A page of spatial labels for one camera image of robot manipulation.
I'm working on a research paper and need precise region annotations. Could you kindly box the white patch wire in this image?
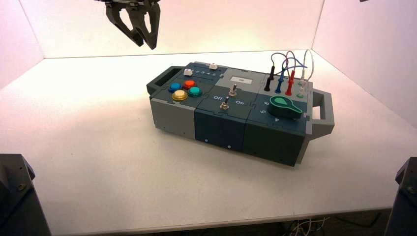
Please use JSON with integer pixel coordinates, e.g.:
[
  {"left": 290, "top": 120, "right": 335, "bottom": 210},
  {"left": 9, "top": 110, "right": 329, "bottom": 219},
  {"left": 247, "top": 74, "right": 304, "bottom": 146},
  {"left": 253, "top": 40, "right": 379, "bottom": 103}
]
[{"left": 302, "top": 49, "right": 315, "bottom": 83}]

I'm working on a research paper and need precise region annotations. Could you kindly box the dark right arm base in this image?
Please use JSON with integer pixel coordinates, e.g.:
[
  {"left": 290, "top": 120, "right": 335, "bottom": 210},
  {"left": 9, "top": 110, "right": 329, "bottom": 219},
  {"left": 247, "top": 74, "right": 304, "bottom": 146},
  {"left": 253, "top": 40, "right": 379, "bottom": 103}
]
[{"left": 384, "top": 156, "right": 417, "bottom": 236}]

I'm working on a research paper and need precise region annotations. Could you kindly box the yellow round push button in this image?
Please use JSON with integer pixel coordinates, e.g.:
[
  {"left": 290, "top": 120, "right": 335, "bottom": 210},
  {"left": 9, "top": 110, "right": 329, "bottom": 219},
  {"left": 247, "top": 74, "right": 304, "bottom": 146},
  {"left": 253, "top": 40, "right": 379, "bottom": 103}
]
[{"left": 171, "top": 90, "right": 189, "bottom": 102}]

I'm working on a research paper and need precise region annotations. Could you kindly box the small white display window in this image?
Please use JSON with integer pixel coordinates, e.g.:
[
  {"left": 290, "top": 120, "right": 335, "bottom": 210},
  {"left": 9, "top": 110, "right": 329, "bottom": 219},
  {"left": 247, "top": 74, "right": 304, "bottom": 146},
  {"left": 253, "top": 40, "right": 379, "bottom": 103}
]
[{"left": 230, "top": 76, "right": 254, "bottom": 85}]

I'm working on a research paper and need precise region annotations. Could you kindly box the grey and teal task box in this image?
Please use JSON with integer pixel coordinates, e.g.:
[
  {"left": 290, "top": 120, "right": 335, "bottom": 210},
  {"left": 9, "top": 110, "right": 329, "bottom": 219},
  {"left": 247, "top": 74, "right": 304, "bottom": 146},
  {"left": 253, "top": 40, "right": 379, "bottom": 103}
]
[{"left": 146, "top": 60, "right": 336, "bottom": 168}]

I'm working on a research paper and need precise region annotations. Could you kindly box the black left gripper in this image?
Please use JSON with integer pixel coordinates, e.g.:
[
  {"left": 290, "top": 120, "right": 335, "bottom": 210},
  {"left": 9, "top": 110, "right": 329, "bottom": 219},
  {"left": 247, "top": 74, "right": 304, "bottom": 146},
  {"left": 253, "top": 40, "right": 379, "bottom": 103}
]
[{"left": 95, "top": 0, "right": 162, "bottom": 51}]

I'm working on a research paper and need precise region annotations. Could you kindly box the green rotary knob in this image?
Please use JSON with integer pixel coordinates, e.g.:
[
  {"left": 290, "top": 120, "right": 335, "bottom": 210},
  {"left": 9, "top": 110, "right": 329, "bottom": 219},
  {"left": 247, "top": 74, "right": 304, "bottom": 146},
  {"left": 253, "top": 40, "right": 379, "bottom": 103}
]
[{"left": 268, "top": 95, "right": 303, "bottom": 120}]

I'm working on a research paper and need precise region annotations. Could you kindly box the white cable bundle under table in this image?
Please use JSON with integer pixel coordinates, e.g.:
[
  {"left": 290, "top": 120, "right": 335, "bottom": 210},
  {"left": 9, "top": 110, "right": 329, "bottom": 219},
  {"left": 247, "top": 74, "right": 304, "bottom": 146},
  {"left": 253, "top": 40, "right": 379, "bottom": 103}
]
[{"left": 282, "top": 217, "right": 330, "bottom": 236}]

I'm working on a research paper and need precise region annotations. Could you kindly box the black cable under table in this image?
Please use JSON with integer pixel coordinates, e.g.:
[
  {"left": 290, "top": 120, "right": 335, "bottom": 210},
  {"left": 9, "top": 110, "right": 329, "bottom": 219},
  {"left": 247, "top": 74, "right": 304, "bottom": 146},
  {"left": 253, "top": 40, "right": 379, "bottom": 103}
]
[{"left": 334, "top": 212, "right": 383, "bottom": 228}]

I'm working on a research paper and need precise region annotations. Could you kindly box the dark left arm base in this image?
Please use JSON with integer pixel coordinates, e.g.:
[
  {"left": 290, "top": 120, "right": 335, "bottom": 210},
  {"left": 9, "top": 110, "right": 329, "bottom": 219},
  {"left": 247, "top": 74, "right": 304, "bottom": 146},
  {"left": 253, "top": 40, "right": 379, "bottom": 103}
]
[{"left": 0, "top": 153, "right": 52, "bottom": 236}]

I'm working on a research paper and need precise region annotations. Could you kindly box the red patch wire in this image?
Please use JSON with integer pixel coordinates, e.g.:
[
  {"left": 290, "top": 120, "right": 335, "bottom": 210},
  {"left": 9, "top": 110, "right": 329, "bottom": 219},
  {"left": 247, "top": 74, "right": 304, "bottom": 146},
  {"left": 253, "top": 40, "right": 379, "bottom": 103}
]
[{"left": 284, "top": 50, "right": 298, "bottom": 79}]

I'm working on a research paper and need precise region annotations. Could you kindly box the blue patch wire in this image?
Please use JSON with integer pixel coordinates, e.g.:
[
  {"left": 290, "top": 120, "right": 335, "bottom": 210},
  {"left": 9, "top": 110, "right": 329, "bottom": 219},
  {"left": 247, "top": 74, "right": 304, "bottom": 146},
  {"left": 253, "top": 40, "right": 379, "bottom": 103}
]
[{"left": 270, "top": 52, "right": 308, "bottom": 79}]

